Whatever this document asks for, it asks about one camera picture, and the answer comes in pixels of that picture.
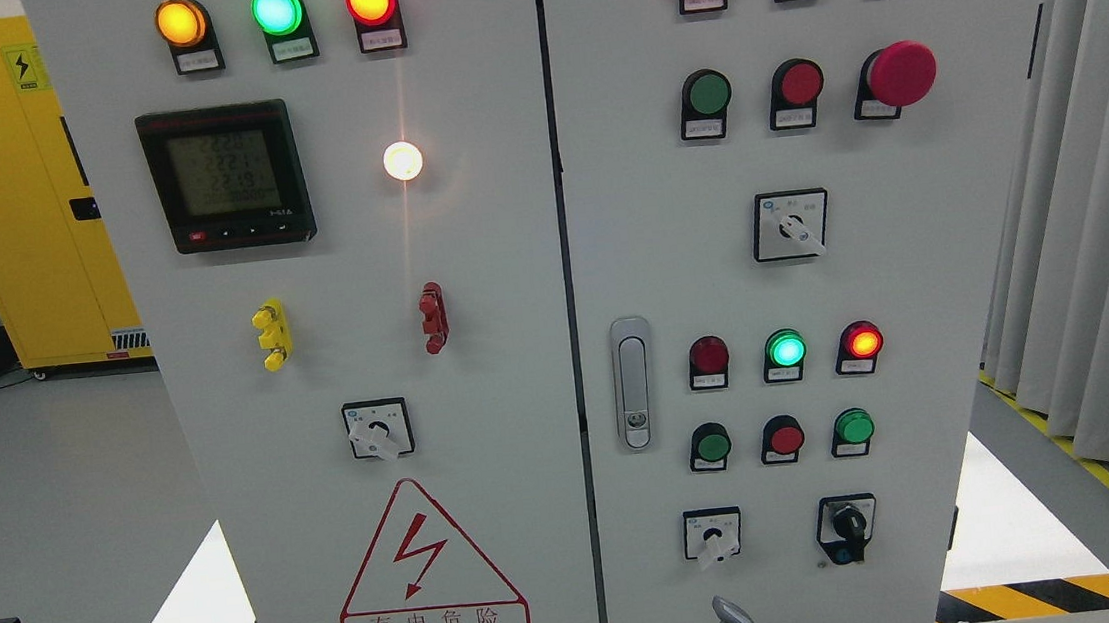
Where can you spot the lower left green push button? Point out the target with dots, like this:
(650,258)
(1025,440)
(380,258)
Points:
(710,447)

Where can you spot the lower red push button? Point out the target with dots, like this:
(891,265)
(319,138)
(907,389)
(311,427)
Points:
(782,440)

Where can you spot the green start push button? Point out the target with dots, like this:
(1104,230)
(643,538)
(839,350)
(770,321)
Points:
(706,94)

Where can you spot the lower right green push button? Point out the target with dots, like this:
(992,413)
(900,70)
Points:
(853,427)

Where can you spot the red stop push button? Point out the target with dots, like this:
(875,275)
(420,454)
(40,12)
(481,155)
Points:
(797,83)

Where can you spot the red emergency stop mushroom button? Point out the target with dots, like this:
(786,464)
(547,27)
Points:
(902,74)

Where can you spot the grey electrical control cabinet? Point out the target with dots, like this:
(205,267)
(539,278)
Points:
(563,189)

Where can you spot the dark red indicator light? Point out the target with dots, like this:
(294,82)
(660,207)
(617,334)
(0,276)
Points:
(709,356)

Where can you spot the left door rotary selector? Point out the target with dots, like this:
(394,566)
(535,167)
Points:
(379,428)

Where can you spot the white lit indicator lamp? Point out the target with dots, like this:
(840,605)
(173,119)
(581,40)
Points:
(403,161)

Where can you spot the small lit green indicator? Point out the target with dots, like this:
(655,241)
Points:
(785,348)

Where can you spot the upper right rotary selector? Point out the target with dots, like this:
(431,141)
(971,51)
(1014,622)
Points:
(790,225)

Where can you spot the lower white rotary selector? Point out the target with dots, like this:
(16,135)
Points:
(711,536)

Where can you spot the red high voltage warning sticker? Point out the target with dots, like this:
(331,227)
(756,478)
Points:
(421,567)

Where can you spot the small lit red indicator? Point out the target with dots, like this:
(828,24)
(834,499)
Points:
(861,341)

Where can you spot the black digital power meter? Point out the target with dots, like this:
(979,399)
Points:
(229,177)

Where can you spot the lit green indicator light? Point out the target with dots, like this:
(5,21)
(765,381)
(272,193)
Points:
(278,17)

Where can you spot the amber indicator light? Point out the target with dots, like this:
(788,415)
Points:
(181,23)

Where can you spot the yellow safety storage cabinet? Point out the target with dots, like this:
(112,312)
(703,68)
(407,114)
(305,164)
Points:
(63,298)

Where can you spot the silver door handle lock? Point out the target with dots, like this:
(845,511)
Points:
(629,340)

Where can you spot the red toggle switch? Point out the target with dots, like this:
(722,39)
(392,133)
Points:
(434,324)

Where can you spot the yellow toggle switch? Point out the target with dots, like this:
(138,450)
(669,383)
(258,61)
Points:
(274,334)

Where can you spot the black key selector switch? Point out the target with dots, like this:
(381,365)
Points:
(845,525)

